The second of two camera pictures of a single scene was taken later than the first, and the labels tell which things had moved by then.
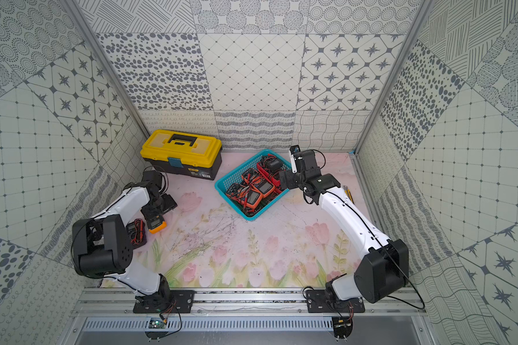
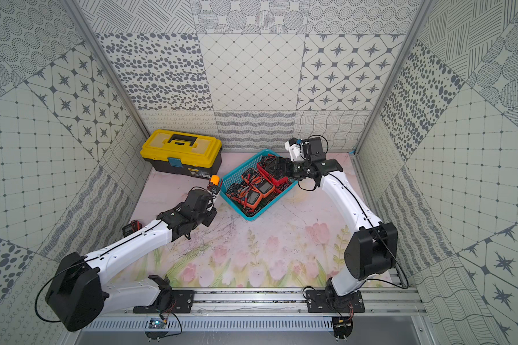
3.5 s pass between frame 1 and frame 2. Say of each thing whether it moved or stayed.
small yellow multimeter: moved
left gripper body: moved
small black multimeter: stayed
